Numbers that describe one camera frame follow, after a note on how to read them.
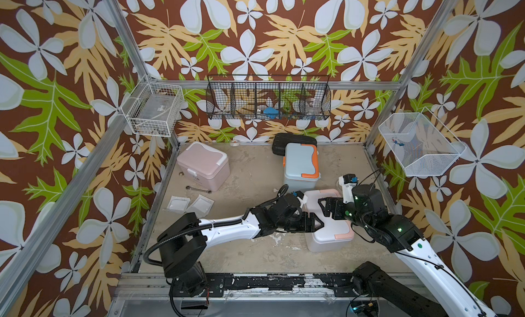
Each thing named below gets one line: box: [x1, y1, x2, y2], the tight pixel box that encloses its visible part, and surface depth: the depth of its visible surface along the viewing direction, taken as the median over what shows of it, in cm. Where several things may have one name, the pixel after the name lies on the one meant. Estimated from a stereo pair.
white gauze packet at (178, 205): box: [166, 195, 191, 214], surface depth 98 cm
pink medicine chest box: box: [176, 142, 231, 192], surface depth 95 cm
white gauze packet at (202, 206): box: [186, 194, 216, 219], surface depth 96 cm
